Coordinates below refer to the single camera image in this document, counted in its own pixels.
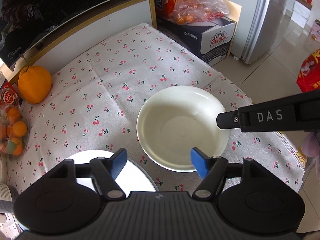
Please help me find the small white ceramic bowl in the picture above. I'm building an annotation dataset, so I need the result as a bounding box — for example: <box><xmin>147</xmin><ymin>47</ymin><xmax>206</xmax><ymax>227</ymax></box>
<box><xmin>68</xmin><ymin>150</ymin><xmax>158</xmax><ymax>196</ymax></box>

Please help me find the large cream plastic bowl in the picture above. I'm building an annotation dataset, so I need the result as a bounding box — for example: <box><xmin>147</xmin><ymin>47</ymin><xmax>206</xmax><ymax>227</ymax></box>
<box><xmin>137</xmin><ymin>86</ymin><xmax>230</xmax><ymax>172</ymax></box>

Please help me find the red gift box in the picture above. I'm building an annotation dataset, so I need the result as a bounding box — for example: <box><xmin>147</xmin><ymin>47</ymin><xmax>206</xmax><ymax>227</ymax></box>
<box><xmin>297</xmin><ymin>49</ymin><xmax>320</xmax><ymax>93</ymax></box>

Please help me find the cherry print tablecloth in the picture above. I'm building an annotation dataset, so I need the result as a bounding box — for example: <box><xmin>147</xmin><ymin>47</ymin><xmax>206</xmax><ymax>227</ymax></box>
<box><xmin>6</xmin><ymin>22</ymin><xmax>306</xmax><ymax>196</ymax></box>

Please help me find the clear jar of kumquats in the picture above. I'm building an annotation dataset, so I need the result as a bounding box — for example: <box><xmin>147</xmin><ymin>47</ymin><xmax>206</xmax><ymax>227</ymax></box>
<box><xmin>0</xmin><ymin>104</ymin><xmax>29</xmax><ymax>160</ymax></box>

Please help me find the dark tea jar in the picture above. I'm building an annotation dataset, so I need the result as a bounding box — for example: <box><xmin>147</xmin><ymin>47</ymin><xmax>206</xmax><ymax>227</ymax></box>
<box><xmin>0</xmin><ymin>183</ymin><xmax>19</xmax><ymax>213</ymax></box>

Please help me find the large orange by microwave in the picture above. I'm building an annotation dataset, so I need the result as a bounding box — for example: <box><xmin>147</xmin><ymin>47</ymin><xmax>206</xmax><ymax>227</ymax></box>
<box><xmin>17</xmin><ymin>66</ymin><xmax>52</xmax><ymax>104</ymax></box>

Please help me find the Ganten water carton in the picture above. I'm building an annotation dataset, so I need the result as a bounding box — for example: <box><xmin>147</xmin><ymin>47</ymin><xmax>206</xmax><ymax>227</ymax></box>
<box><xmin>157</xmin><ymin>17</ymin><xmax>236</xmax><ymax>66</ymax></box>

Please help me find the silver refrigerator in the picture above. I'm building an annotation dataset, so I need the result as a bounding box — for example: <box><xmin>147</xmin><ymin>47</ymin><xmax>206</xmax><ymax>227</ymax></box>
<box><xmin>242</xmin><ymin>0</ymin><xmax>286</xmax><ymax>64</ymax></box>

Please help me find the red tin can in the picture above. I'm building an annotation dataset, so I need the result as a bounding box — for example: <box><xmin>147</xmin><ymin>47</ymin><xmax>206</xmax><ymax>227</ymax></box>
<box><xmin>0</xmin><ymin>81</ymin><xmax>20</xmax><ymax>108</ymax></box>

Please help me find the plastic bag of oranges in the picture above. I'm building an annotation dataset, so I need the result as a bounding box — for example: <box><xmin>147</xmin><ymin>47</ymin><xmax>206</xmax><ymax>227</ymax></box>
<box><xmin>169</xmin><ymin>0</ymin><xmax>229</xmax><ymax>25</ymax></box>

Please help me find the white cabinet with wood trim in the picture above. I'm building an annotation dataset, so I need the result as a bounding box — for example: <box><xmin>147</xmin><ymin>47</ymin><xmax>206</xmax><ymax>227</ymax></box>
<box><xmin>1</xmin><ymin>0</ymin><xmax>157</xmax><ymax>81</ymax></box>

